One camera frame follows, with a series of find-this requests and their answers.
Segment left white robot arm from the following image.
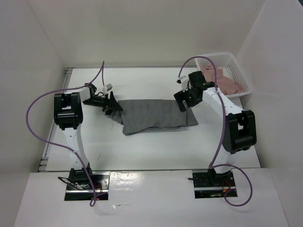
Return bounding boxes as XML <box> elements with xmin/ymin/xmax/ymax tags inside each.
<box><xmin>54</xmin><ymin>83</ymin><xmax>123</xmax><ymax>190</ymax></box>

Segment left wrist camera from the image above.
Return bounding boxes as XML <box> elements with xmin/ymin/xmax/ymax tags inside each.
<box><xmin>102</xmin><ymin>84</ymin><xmax>113</xmax><ymax>95</ymax></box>

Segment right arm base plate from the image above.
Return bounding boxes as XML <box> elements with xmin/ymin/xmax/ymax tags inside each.
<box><xmin>188</xmin><ymin>169</ymin><xmax>238</xmax><ymax>199</ymax></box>

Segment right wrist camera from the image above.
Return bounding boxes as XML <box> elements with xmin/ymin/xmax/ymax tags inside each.
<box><xmin>177</xmin><ymin>76</ymin><xmax>191</xmax><ymax>92</ymax></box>

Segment grey pleated skirt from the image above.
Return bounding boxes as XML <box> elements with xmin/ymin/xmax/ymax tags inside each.
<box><xmin>109</xmin><ymin>99</ymin><xmax>198</xmax><ymax>136</ymax></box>

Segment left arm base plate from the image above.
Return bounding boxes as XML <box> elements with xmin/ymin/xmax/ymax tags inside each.
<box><xmin>58</xmin><ymin>171</ymin><xmax>110</xmax><ymax>201</ymax></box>

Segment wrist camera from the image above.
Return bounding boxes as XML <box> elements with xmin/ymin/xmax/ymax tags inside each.
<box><xmin>177</xmin><ymin>76</ymin><xmax>191</xmax><ymax>92</ymax></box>
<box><xmin>102</xmin><ymin>84</ymin><xmax>113</xmax><ymax>95</ymax></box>

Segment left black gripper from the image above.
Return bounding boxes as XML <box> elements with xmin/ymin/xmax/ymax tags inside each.
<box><xmin>83</xmin><ymin>91</ymin><xmax>123</xmax><ymax>116</ymax></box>

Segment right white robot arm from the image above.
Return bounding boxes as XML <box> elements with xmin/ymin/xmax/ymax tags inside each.
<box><xmin>174</xmin><ymin>71</ymin><xmax>257</xmax><ymax>186</ymax></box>

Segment pink skirt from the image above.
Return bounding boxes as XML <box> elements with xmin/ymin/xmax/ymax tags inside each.
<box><xmin>199</xmin><ymin>63</ymin><xmax>245</xmax><ymax>95</ymax></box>

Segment white plastic basket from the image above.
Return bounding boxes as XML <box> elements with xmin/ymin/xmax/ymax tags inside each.
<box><xmin>195</xmin><ymin>52</ymin><xmax>252</xmax><ymax>99</ymax></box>

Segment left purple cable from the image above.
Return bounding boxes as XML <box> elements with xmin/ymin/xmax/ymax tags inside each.
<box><xmin>25</xmin><ymin>61</ymin><xmax>106</xmax><ymax>207</ymax></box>

